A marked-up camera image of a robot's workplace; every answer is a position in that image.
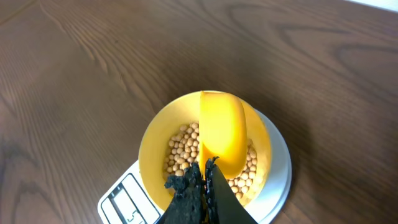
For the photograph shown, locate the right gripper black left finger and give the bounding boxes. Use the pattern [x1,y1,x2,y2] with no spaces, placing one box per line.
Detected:
[157,162,205,224]

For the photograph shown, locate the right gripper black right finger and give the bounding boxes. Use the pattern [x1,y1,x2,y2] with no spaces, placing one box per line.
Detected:
[205,156,257,224]

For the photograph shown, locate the yellow measuring scoop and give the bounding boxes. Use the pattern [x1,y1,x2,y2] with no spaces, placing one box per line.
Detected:
[199,91,247,179]

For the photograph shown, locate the soybeans in yellow bowl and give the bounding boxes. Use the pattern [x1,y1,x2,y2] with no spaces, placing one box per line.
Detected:
[162,122,257,200]

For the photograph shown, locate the white digital kitchen scale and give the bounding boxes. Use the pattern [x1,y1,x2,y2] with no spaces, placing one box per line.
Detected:
[97,111,292,224]

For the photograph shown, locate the pale yellow plastic bowl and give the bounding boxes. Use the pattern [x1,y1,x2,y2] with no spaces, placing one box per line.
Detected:
[139,91,272,210]

